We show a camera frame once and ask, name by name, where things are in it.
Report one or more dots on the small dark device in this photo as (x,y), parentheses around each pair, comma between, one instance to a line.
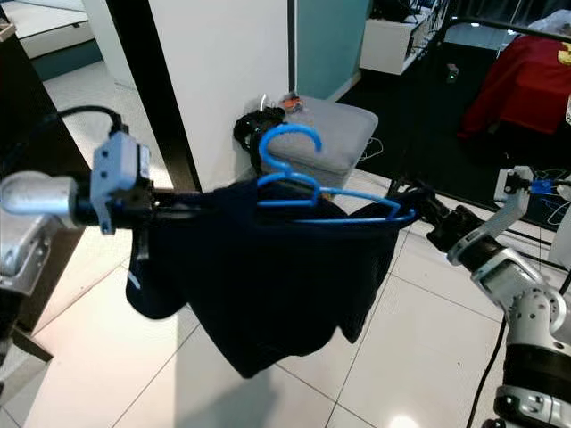
(452,73)

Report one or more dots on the grey cushioned ottoman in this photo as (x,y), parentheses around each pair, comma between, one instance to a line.
(330,129)

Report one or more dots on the white low cabinet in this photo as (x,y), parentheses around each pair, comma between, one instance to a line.
(397,45)

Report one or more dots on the small orange black gadget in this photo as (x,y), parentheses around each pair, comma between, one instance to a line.
(293,101)

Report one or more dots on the clear plastic bag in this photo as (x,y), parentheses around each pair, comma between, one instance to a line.
(553,22)

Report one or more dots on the black cabinet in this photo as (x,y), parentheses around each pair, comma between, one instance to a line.
(27,107)

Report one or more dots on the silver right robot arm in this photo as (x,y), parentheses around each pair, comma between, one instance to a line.
(526,294)

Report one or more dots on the black carpet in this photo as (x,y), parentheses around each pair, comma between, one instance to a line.
(419,134)

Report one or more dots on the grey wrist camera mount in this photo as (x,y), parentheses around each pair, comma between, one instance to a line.
(118,169)
(513,183)

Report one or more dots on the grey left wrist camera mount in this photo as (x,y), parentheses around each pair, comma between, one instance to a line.
(118,169)

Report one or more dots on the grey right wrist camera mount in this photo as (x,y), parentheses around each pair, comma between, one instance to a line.
(513,183)

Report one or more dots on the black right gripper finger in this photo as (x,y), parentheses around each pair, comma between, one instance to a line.
(421,215)
(419,196)

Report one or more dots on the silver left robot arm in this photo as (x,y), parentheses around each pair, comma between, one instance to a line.
(36,192)

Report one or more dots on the red cloth with yellow print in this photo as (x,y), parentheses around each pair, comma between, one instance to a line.
(522,85)

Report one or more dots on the blue plastic hanger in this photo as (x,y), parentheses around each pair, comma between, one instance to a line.
(277,152)

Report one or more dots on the navy blue shirt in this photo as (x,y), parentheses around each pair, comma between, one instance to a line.
(259,276)

